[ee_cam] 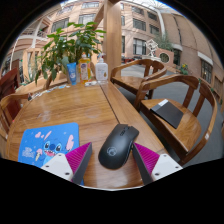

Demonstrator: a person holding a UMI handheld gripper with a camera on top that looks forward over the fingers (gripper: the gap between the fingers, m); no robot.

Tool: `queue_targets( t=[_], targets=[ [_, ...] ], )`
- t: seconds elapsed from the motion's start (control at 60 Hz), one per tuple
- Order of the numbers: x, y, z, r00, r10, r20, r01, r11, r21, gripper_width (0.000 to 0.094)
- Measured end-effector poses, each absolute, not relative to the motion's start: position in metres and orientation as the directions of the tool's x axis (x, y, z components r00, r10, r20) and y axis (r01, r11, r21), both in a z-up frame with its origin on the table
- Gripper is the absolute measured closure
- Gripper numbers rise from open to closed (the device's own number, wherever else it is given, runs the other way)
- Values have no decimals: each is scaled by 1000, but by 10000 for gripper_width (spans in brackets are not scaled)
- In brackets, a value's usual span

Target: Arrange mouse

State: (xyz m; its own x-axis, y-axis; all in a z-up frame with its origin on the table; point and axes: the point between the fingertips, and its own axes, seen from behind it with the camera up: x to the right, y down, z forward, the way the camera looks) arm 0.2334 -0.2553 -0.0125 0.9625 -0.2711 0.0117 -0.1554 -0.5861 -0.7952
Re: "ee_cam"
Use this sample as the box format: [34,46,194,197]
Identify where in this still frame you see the blue squeeze tube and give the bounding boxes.
[66,62,78,86]

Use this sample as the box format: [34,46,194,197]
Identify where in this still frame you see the yellow liquid bottle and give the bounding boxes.
[78,53,92,84]

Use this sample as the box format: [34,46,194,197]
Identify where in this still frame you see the wooden armchair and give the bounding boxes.
[0,92,33,158]
[110,58,168,100]
[133,73,219,166]

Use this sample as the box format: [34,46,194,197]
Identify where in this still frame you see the black computer mouse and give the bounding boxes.
[97,123,140,170]

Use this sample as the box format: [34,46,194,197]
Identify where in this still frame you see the dark red wooden podium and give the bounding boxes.
[0,67,21,100]

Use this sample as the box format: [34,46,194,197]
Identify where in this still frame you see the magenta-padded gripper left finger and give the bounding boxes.
[40,142,93,185]

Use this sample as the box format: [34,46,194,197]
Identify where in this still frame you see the white outdoor sculpture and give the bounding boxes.
[145,38,160,59]

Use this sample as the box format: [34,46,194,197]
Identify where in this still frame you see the black notebook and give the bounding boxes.
[149,98,185,130]

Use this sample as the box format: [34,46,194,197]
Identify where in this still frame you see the potted green plant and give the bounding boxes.
[34,21,107,88]

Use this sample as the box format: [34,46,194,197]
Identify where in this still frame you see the small white packet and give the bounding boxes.
[84,80,99,87]

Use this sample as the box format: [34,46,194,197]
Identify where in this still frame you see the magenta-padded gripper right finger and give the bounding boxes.
[132,142,183,185]

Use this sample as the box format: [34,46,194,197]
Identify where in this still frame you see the white pump bottle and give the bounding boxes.
[95,53,109,84]

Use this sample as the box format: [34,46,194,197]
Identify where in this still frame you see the blue cartoon mouse pad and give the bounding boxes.
[18,122,81,169]

